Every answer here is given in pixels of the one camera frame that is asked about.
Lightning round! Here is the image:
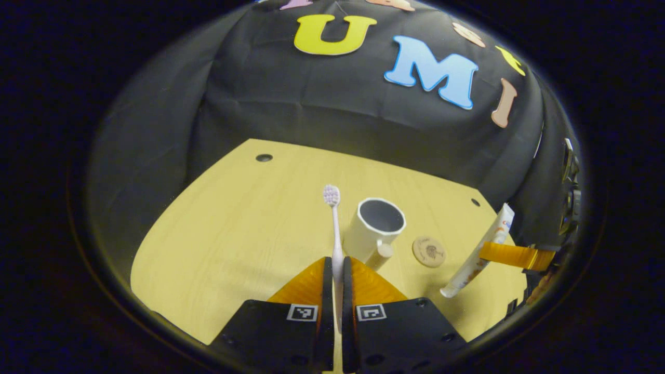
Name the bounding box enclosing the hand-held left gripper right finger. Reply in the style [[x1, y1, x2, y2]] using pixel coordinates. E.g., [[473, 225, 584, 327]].
[[341, 256, 468, 374]]

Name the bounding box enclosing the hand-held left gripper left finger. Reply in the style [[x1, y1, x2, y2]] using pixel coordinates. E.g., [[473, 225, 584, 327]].
[[208, 256, 334, 374]]

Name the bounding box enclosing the white toothpaste tube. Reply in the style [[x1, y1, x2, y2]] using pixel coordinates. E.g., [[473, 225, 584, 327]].
[[440, 203, 515, 299]]

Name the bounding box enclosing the pink toothbrush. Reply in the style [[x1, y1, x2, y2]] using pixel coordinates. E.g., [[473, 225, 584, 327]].
[[323, 184, 346, 333]]

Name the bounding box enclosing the white cup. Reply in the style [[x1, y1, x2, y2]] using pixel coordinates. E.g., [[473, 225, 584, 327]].
[[342, 197, 407, 272]]

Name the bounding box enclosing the round cork coaster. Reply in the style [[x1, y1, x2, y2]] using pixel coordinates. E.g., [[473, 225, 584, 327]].
[[412, 236, 446, 269]]

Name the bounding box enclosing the black backdrop cloth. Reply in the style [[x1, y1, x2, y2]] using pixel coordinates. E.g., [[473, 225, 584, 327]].
[[86, 0, 585, 271]]

